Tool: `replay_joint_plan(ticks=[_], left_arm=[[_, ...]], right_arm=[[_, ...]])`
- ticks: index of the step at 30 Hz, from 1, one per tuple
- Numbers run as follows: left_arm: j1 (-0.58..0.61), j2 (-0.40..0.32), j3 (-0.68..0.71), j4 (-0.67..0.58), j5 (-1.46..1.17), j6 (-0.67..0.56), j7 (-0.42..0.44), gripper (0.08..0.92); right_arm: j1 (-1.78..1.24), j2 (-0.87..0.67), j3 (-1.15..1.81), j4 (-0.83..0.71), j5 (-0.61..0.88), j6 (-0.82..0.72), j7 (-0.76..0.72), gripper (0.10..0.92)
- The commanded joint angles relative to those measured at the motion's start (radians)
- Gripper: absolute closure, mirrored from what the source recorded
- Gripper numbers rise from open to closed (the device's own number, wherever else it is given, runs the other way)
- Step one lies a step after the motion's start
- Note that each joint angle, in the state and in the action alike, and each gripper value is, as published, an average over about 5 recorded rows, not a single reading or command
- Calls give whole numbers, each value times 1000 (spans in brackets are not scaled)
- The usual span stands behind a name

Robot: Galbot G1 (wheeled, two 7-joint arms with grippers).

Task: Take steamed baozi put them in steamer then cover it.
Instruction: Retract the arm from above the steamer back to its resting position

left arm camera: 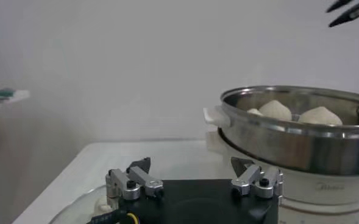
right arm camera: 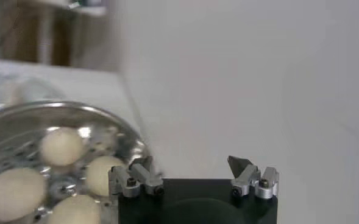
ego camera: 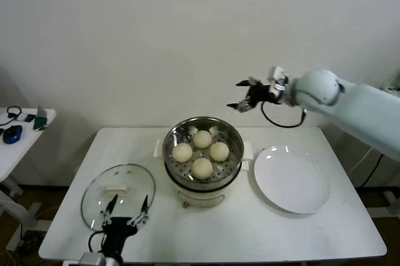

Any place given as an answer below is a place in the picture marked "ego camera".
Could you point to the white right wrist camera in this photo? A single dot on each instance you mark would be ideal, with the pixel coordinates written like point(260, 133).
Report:
point(276, 78)

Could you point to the stainless steel steamer basket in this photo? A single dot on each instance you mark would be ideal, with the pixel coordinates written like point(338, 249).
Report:
point(232, 141)

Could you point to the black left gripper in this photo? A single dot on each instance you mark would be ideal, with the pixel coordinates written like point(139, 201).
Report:
point(120, 231)

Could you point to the white round plate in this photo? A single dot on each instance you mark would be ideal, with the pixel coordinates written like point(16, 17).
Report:
point(293, 181)

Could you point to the small black device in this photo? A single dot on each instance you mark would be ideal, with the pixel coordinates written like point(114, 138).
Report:
point(29, 118)

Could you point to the white steamed baozi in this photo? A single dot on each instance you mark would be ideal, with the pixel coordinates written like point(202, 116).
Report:
point(182, 153)
point(202, 168)
point(202, 139)
point(219, 151)

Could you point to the small white device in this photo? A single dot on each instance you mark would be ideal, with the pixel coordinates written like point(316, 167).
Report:
point(21, 118)

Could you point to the blue computer mouse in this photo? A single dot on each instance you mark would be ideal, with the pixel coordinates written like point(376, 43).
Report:
point(12, 134)

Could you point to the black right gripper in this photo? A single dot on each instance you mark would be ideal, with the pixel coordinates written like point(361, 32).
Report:
point(261, 93)

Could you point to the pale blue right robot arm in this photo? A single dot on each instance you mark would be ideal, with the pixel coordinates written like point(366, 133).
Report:
point(315, 89)

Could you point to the white electric cooker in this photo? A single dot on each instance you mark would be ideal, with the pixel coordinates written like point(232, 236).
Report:
point(200, 197)

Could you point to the white side table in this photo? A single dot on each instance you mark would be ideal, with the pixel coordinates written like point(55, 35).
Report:
point(12, 156)

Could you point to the green circuit board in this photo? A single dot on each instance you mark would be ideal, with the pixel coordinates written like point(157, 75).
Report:
point(40, 124)

